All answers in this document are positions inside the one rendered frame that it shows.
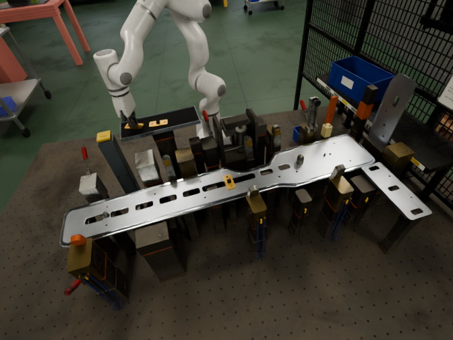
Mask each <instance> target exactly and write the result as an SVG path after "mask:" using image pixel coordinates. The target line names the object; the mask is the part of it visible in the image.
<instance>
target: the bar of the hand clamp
mask: <svg viewBox="0 0 453 340"><path fill-rule="evenodd" d="M320 105H321V101H319V98H318V97H317V96H314V97H311V98H309V110H308V118H307V126H308V127H309V133H310V130H311V123H312V126H313V130H314V132H315V128H316V121H317V114H318V107H319V106H320Z"/></svg>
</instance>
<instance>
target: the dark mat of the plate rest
mask: <svg viewBox="0 0 453 340"><path fill-rule="evenodd" d="M165 119H167V124H166V125H159V126H154V127H150V126H149V125H150V122H151V121H157V120H165ZM197 120H199V118H198V115H197V113H196V111H195V108H194V107H191V108H187V109H182V110H178V111H173V112H170V113H164V114H161V115H155V116H152V117H147V118H143V119H138V120H137V121H138V123H143V124H144V125H143V127H142V129H125V126H126V125H127V122H125V123H122V124H121V138H126V137H130V136H134V135H138V134H143V133H146V132H152V131H155V130H160V129H163V128H169V127H172V126H175V125H181V124H184V123H189V122H192V121H197Z"/></svg>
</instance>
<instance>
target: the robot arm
mask: <svg viewBox="0 0 453 340"><path fill-rule="evenodd" d="M164 8H167V9H169V12H170V15H171V17H172V19H173V21H174V23H175V24H176V26H177V27H178V29H179V30H180V31H181V33H182V35H183V37H184V39H185V41H186V43H187V48H188V51H189V56H190V69H189V75H188V81H189V85H190V86H191V88H192V89H193V90H195V91H196V92H199V93H201V94H203V95H205V96H206V98H203V99H202V100H201V101H200V115H201V120H202V129H201V130H200V131H199V133H198V136H199V137H200V139H201V138H205V137H208V136H209V134H208V132H209V131H208V126H207V124H206V122H205V119H204V116H203V113H202V111H203V110H205V111H206V112H207V115H208V119H209V124H210V129H211V131H212V132H213V134H214V127H213V122H212V117H213V116H216V117H217V119H218V121H219V123H220V109H219V102H220V100H221V98H222V97H223V96H224V95H225V93H226V91H227V88H226V84H225V83H224V80H223V79H221V78H219V77H218V76H215V75H213V74H210V73H208V72H207V71H206V70H205V67H204V66H205V64H207V62H208V60H209V50H208V42H207V39H206V35H205V34H204V32H203V30H202V29H201V28H200V26H199V25H198V23H197V22H205V21H207V20H208V19H209V17H210V16H211V13H212V7H211V4H210V2H209V0H137V2H136V4H135V5H134V7H133V9H132V11H131V13H130V14H129V16H128V18H127V19H126V21H125V23H124V25H123V27H122V29H121V31H120V37H121V39H122V41H123V42H124V43H125V50H124V53H123V56H122V58H121V60H120V61H119V58H118V56H117V53H116V51H115V50H112V49H105V50H101V51H98V52H97V53H95V54H94V56H93V58H94V60H95V62H96V65H97V67H98V69H99V71H100V74H101V76H102V78H103V80H104V83H105V84H106V87H107V89H108V91H109V94H111V96H112V100H113V105H114V108H115V110H116V113H117V115H118V117H119V118H120V117H121V118H122V121H127V123H128V125H129V127H130V128H136V125H135V124H138V121H137V119H136V117H135V101H134V99H133V97H132V95H131V93H130V91H129V85H130V84H131V83H132V82H133V81H134V79H135V77H136V76H137V74H138V72H139V71H140V69H141V66H142V64H143V60H144V51H143V46H142V45H143V42H144V40H145V39H146V37H147V35H148V34H149V32H150V31H151V29H152V27H153V25H154V24H155V22H156V21H157V19H158V17H159V15H160V14H161V12H162V10H163V9H164ZM214 139H215V136H214Z"/></svg>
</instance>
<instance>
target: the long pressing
mask: <svg viewBox="0 0 453 340"><path fill-rule="evenodd" d="M333 143H335V144H333ZM324 153H326V156H325V157H324V156H323V155H324ZM330 153H331V155H329V154H330ZM299 154H302V155H303V156H304V161H303V164H302V165H298V164H296V161H297V156H298V155H299ZM374 163H375V158H374V157H373V156H372V155H371V154H370V153H369V152H368V151H367V150H365V149H364V148H363V147H362V145H360V143H358V141H356V140H355V139H354V138H353V137H352V136H351V135H349V134H342V135H339V136H334V137H331V138H326V139H323V140H319V141H316V142H312V143H309V144H304V145H300V146H296V147H293V148H289V149H286V150H281V151H278V152H275V153H274V154H273V155H272V158H271V159H270V161H269V162H268V163H267V164H266V165H262V166H259V167H254V168H251V169H247V170H244V171H237V170H234V169H231V168H228V167H224V168H221V169H217V170H213V171H209V172H206V173H201V174H198V175H194V176H191V177H186V178H183V179H178V180H176V181H171V182H168V183H164V184H160V185H157V186H153V187H150V188H145V189H143V190H138V191H134V192H130V193H127V194H123V195H120V196H115V197H112V198H107V199H104V200H100V201H97V202H93V203H89V204H85V205H82V206H77V207H74V208H71V209H69V210H68V211H67V212H66V213H65V216H64V219H63V226H62V230H61V237H60V245H61V246H62V247H64V248H69V246H70V244H71V236H73V235H77V234H80V235H83V236H84V237H86V238H87V239H88V238H92V239H93V240H97V239H101V238H104V237H108V236H111V235H115V234H118V233H122V232H125V231H129V230H132V229H136V228H139V227H143V226H146V225H150V224H153V223H157V222H160V221H164V220H167V219H172V218H174V217H178V216H181V215H185V214H188V213H192V212H195V211H198V210H202V209H205V208H209V207H212V206H216V205H219V204H223V203H226V202H230V201H233V200H237V199H240V198H244V197H246V196H247V193H248V188H249V187H250V186H257V187H258V190H259V193H261V192H265V191H268V190H272V189H275V188H297V187H300V186H304V185H307V184H310V183H314V182H317V181H321V180H323V179H328V178H329V176H330V175H331V173H332V172H333V169H334V168H335V166H337V165H340V164H343V165H344V166H345V168H346V170H345V172H344V173H348V172H351V171H356V170H358V169H361V168H362V167H364V166H367V165H370V164H374ZM282 165H289V167H290V168H289V169H285V170H280V169H279V168H278V167H279V166H282ZM267 169H271V170H272V172H273V173H271V174H267V175H261V173H260V171H264V170H267ZM296 171H298V172H296ZM228 174H231V177H232V178H233V179H234V178H238V177H242V176H245V175H249V174H254V175H255V178H253V179H248V180H245V181H241V182H239V183H235V186H236V188H233V189H231V190H228V189H227V187H226V186H224V187H221V188H216V189H214V190H209V191H207V192H204V191H203V189H202V188H203V187H206V186H210V185H213V184H216V183H220V182H223V181H224V179H223V176H224V175H228ZM278 176H280V177H278ZM195 189H199V190H200V193H199V194H195V195H192V196H188V197H184V196H183V193H184V192H188V191H191V190H195ZM154 194H155V195H154ZM173 195H176V196H177V199H176V200H173V201H170V202H165V203H163V204H161V203H160V199H161V198H166V197H169V196H173ZM204 197H206V198H204ZM147 202H153V206H151V207H148V208H144V209H141V210H136V206H137V205H139V204H143V203H147ZM124 208H128V209H129V212H128V213H127V214H124V215H119V216H116V217H111V213H112V212H115V211H117V210H122V209H124ZM104 211H106V212H108V213H109V214H110V217H108V218H105V219H104V218H103V220H101V221H97V222H95V223H91V224H87V225H86V220H87V219H89V218H92V217H97V216H100V215H102V213H103V212H104ZM102 217H103V216H102ZM106 225H107V226H106Z"/></svg>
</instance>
